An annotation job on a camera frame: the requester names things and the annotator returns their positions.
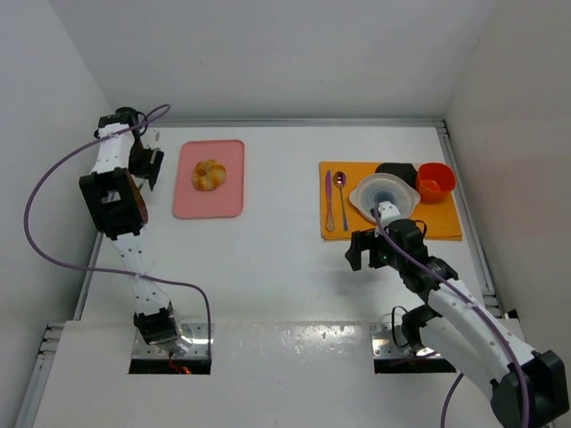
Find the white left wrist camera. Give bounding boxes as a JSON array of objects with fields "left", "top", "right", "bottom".
[{"left": 141, "top": 128, "right": 161, "bottom": 147}]

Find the orange cloth placemat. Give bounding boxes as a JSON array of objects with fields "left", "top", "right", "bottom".
[{"left": 319, "top": 161, "right": 463, "bottom": 241}]

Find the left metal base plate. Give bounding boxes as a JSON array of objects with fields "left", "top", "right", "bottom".
[{"left": 131, "top": 320, "right": 213, "bottom": 360}]

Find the pink rectangular tray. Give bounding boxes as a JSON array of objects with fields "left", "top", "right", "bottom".
[{"left": 172, "top": 139, "right": 245, "bottom": 219}]

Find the steel cake server wooden handle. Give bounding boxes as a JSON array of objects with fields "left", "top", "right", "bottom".
[{"left": 128, "top": 173, "right": 148, "bottom": 225}]

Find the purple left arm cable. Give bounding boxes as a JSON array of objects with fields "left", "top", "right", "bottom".
[{"left": 23, "top": 103, "right": 212, "bottom": 358}]

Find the orange cup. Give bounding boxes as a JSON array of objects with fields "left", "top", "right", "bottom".
[{"left": 416, "top": 162, "right": 457, "bottom": 203}]

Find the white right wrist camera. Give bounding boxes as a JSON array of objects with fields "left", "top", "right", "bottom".
[{"left": 377, "top": 202, "right": 403, "bottom": 226}]

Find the black coaster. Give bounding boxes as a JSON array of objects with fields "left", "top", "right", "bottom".
[{"left": 375, "top": 162, "right": 418, "bottom": 188}]

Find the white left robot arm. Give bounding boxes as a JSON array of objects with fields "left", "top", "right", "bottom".
[{"left": 79, "top": 107, "right": 181, "bottom": 352}]

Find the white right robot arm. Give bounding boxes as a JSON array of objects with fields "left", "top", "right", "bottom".
[{"left": 345, "top": 219, "right": 570, "bottom": 427}]

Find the metal base plate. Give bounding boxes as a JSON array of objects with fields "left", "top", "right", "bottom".
[
  {"left": 370, "top": 323, "right": 441, "bottom": 359},
  {"left": 131, "top": 320, "right": 213, "bottom": 360}
]

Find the iridescent spoon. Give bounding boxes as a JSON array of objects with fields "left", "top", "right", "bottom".
[{"left": 333, "top": 170, "right": 349, "bottom": 232}]

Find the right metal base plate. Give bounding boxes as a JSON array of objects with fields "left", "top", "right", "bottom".
[{"left": 370, "top": 323, "right": 441, "bottom": 359}]

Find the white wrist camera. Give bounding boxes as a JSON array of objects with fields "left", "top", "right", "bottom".
[
  {"left": 141, "top": 128, "right": 161, "bottom": 147},
  {"left": 377, "top": 202, "right": 403, "bottom": 226}
]

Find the white plate blue swirl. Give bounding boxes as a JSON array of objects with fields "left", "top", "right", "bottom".
[{"left": 349, "top": 173, "right": 420, "bottom": 223}]

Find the golden knotted bread roll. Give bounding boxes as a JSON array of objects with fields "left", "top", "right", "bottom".
[{"left": 192, "top": 159, "right": 227, "bottom": 192}]

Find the iridescent table knife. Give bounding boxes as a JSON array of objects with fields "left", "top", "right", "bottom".
[{"left": 325, "top": 170, "right": 335, "bottom": 232}]

